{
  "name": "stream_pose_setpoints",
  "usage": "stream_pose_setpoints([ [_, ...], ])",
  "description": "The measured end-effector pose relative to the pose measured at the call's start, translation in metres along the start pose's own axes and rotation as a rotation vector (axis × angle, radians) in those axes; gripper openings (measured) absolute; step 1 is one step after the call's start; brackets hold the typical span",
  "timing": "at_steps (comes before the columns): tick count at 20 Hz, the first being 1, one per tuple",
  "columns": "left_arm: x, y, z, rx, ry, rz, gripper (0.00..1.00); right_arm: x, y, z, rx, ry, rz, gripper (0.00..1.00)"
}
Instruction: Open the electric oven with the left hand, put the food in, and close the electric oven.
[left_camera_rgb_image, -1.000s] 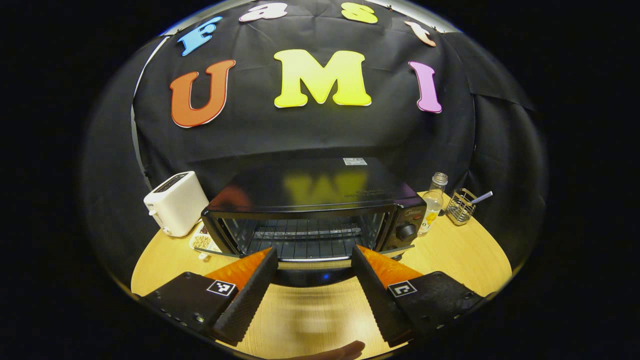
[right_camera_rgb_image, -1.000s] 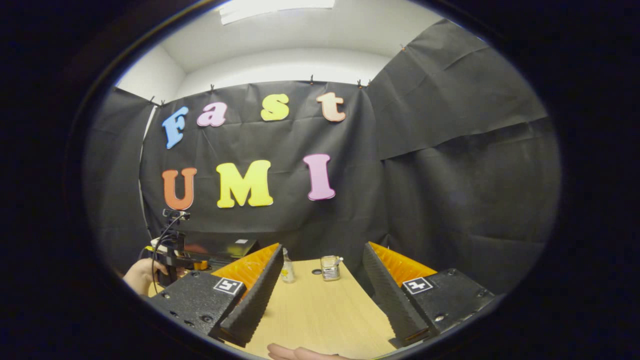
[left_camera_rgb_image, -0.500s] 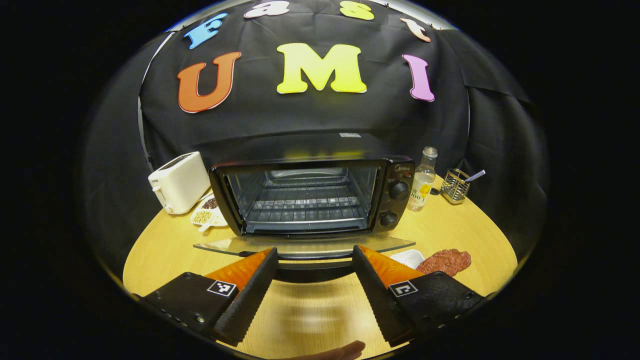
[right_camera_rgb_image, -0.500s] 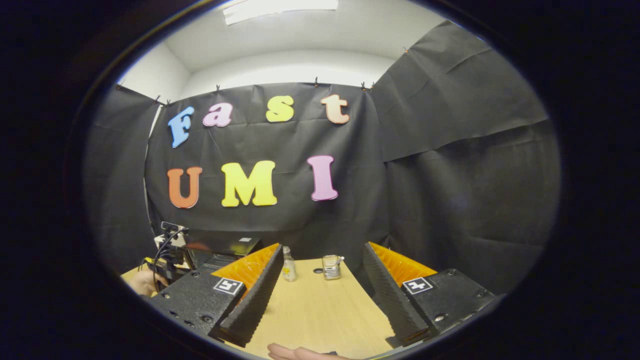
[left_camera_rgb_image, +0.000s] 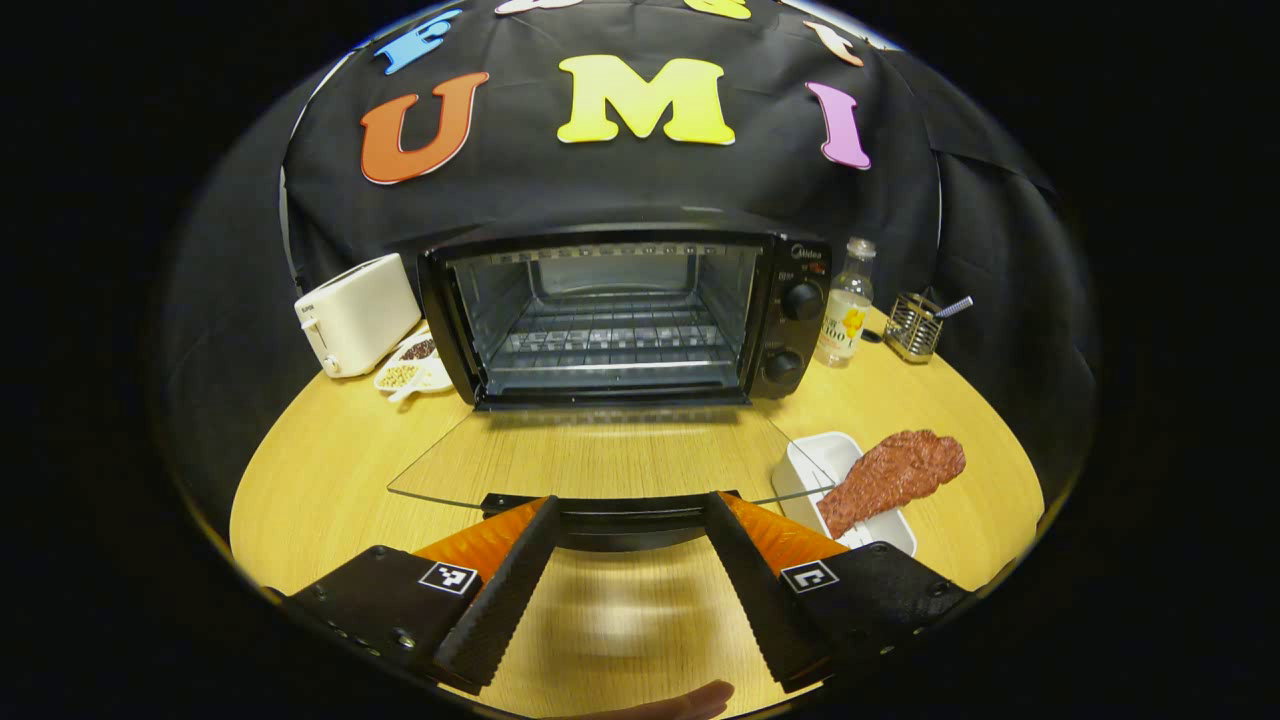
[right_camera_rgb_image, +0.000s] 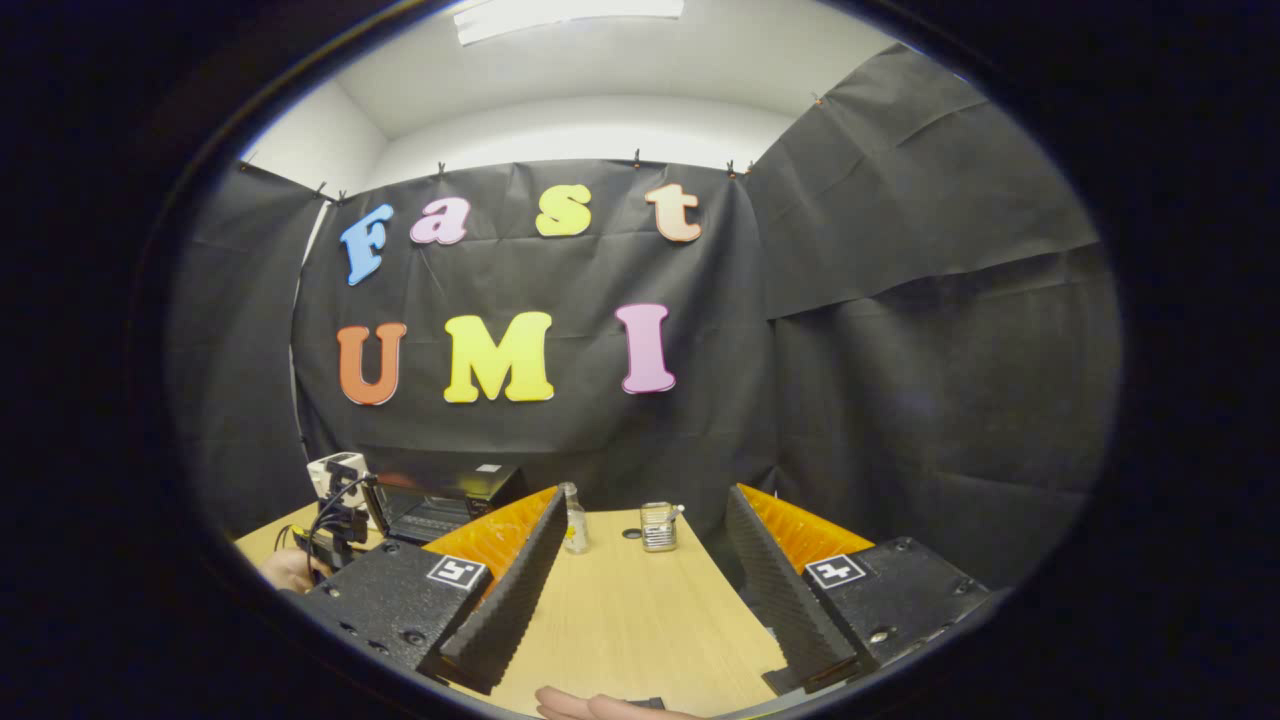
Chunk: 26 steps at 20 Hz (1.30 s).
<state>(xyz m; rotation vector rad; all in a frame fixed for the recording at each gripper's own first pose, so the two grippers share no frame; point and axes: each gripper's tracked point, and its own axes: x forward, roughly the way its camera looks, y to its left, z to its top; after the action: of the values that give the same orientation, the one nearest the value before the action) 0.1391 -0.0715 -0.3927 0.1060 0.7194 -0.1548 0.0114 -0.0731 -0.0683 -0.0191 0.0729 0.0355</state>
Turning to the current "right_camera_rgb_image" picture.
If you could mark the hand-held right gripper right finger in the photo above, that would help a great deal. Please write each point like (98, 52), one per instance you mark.
(780, 595)

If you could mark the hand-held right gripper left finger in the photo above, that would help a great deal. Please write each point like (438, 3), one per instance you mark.
(510, 595)

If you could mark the black electric oven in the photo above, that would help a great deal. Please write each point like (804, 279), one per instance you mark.
(450, 490)

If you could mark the white toaster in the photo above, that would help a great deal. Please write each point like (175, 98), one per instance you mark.
(322, 470)

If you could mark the small glass bottle yellow label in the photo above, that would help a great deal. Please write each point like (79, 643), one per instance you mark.
(574, 525)

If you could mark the glass jar with utensil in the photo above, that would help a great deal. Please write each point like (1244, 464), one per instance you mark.
(658, 528)

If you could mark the black backdrop cloth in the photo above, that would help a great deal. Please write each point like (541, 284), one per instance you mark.
(850, 280)

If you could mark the white ceiling light panel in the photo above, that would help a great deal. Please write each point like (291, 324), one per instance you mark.
(565, 15)

